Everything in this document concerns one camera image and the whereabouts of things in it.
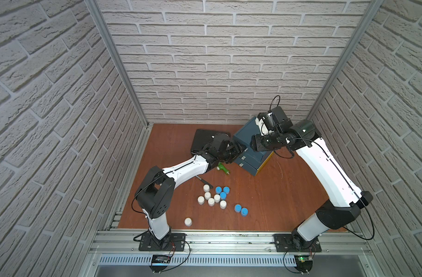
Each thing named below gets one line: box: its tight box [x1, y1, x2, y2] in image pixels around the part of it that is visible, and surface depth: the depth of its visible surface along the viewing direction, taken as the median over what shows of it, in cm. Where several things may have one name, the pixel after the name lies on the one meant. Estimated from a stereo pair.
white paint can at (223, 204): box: [219, 199, 228, 210], surface depth 84 cm
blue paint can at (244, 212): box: [240, 207, 249, 217], surface depth 82 cm
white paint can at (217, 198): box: [213, 193, 221, 204], surface depth 86 cm
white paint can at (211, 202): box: [207, 197, 216, 207], surface depth 85 cm
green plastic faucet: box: [216, 162, 231, 175], surface depth 98 cm
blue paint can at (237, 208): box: [234, 203, 243, 213], surface depth 83 cm
